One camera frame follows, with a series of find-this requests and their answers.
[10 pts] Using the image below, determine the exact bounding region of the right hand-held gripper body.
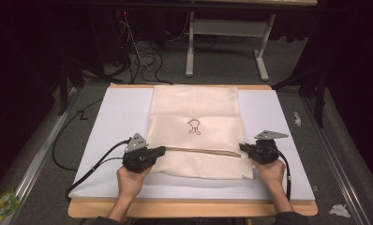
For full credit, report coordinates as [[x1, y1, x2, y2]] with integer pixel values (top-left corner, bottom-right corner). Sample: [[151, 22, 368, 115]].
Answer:
[[249, 129, 290, 166]]

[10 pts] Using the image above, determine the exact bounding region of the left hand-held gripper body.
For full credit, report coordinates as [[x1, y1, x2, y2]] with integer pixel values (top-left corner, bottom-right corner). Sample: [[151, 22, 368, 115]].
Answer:
[[121, 132, 159, 174]]

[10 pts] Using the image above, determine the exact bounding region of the cream mesh laundry bag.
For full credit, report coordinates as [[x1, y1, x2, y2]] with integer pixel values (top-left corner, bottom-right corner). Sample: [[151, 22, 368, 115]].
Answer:
[[144, 84, 255, 181]]

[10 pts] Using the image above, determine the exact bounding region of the person's right hand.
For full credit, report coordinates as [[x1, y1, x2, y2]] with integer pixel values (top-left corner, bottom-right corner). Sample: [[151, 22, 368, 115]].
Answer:
[[252, 157, 288, 189]]

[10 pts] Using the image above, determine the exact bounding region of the person's left hand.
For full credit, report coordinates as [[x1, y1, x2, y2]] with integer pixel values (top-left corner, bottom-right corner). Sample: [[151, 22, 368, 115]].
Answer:
[[115, 164, 154, 199]]

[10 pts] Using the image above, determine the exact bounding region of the white board sheet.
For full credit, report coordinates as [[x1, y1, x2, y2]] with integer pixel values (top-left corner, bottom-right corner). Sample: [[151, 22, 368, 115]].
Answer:
[[67, 87, 316, 202]]

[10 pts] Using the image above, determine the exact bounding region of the small white scrap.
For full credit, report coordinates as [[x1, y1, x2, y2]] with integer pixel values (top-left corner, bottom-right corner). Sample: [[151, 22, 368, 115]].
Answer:
[[292, 111, 303, 128]]

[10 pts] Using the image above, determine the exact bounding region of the wooden table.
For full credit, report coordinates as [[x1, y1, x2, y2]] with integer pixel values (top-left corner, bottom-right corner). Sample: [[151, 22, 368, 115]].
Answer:
[[67, 82, 319, 218]]

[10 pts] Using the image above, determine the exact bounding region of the black stand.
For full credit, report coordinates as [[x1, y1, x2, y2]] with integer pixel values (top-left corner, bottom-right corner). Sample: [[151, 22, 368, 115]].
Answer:
[[56, 57, 86, 117], [269, 66, 329, 129]]

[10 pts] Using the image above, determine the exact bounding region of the crumpled white paper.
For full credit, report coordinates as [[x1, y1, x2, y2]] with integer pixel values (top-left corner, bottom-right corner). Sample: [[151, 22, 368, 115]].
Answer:
[[328, 203, 352, 219]]

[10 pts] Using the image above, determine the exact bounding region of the green printed packet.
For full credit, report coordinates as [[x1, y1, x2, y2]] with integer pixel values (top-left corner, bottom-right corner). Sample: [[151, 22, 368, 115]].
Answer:
[[0, 188, 22, 225]]

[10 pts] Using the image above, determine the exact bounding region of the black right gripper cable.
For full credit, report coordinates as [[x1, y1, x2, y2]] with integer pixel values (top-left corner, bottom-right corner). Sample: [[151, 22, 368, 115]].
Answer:
[[273, 147, 292, 202]]

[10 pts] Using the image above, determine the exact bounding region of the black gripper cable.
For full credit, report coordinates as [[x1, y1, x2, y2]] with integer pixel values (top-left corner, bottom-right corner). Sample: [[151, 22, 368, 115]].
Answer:
[[64, 139, 131, 201], [273, 147, 292, 202]]

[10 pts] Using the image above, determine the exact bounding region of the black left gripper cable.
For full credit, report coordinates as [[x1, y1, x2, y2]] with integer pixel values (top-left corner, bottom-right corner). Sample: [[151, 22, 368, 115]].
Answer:
[[64, 139, 131, 201]]

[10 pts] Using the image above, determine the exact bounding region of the metal floor rail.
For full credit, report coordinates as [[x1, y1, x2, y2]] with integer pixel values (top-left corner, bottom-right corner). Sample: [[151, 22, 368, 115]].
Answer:
[[301, 96, 372, 225], [0, 86, 80, 225]]

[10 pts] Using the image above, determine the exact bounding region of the black floor cable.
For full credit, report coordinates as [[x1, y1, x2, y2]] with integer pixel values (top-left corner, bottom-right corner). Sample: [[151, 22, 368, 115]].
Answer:
[[52, 97, 104, 173]]

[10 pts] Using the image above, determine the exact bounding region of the tangle of black cables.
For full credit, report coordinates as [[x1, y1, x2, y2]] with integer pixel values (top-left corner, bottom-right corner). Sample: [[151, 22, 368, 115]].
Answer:
[[112, 11, 173, 85]]

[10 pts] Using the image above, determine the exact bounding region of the white metal desk frame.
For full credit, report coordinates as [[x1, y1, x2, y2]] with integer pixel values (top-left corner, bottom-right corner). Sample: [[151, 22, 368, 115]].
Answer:
[[185, 10, 277, 83]]

